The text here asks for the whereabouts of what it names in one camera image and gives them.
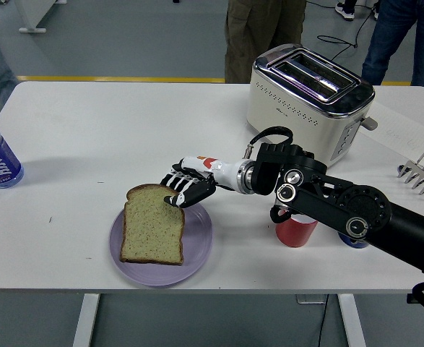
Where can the blue mug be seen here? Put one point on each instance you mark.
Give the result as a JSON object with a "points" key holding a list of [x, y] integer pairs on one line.
{"points": [[352, 241]]}

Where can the white desk frame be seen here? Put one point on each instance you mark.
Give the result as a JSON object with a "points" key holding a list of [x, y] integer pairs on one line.
{"points": [[29, 21]]}

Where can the grey under-table bracket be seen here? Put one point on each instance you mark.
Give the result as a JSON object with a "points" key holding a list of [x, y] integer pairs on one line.
{"points": [[311, 298]]}

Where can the clear bottle with blue label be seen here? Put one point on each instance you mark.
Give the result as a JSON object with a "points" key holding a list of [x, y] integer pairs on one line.
{"points": [[0, 162]]}

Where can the brown bread slice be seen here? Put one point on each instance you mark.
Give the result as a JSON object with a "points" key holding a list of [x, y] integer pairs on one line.
{"points": [[152, 235]]}

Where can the red mug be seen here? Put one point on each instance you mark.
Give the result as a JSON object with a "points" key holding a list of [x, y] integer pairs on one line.
{"points": [[293, 233]]}

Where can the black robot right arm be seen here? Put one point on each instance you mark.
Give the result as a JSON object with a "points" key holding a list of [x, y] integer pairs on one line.
{"points": [[341, 202]]}

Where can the purple plate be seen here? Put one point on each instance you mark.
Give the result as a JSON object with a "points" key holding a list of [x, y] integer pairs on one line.
{"points": [[197, 231]]}

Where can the white table leg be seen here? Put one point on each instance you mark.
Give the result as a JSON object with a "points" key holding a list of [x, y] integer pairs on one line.
{"points": [[352, 321], [86, 321]]}

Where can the cream and chrome toaster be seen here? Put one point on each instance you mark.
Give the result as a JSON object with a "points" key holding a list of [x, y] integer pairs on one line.
{"points": [[298, 119]]}

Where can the silver metal toast rack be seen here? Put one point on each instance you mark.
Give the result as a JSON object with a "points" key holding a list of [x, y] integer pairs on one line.
{"points": [[419, 177]]}

